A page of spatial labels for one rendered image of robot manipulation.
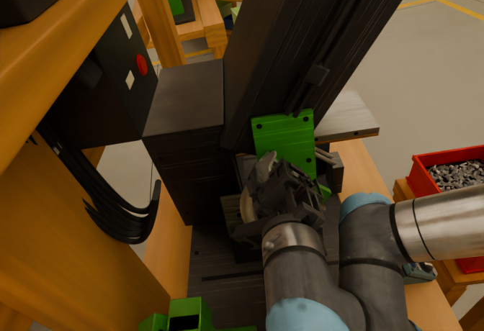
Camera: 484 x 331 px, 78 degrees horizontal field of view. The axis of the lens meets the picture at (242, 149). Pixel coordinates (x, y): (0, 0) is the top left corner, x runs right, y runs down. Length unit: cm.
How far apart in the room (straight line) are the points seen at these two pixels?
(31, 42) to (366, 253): 40
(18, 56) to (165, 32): 105
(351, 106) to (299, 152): 27
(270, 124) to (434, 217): 30
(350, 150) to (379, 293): 69
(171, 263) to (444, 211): 67
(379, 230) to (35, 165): 43
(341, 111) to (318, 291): 55
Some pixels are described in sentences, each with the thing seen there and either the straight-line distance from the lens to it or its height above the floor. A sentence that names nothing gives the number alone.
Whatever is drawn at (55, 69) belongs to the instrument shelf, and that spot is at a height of 152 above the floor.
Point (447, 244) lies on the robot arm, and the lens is 41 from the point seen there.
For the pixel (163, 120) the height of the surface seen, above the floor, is 124.
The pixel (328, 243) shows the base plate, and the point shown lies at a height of 90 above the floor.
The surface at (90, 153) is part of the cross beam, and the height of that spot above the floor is 122.
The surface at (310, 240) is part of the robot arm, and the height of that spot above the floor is 129.
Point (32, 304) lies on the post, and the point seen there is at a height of 124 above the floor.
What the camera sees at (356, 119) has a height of 113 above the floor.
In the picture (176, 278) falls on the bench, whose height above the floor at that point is 88.
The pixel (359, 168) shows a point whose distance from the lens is 98.
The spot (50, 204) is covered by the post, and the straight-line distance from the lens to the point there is 45.
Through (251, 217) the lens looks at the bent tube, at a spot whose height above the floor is 109.
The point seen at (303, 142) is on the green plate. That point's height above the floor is 121.
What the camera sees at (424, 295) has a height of 90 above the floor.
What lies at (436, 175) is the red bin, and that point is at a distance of 104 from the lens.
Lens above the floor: 161
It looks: 42 degrees down
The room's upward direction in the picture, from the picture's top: 12 degrees counter-clockwise
